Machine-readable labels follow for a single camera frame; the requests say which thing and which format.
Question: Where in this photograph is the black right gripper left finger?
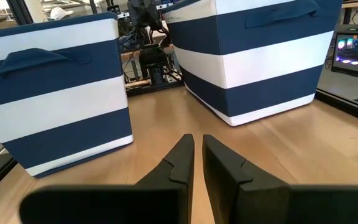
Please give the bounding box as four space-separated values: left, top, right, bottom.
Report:
19 133 196 224

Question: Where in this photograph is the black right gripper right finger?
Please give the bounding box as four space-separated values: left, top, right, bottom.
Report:
201 134 358 224

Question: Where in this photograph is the navy white striped fabric bin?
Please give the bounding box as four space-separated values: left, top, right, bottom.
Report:
0 11 134 179
161 0 344 128

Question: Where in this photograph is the white cap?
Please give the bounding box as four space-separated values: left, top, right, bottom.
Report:
49 6 75 22

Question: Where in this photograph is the computer case with coloured lights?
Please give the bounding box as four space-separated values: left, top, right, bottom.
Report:
331 24 358 79

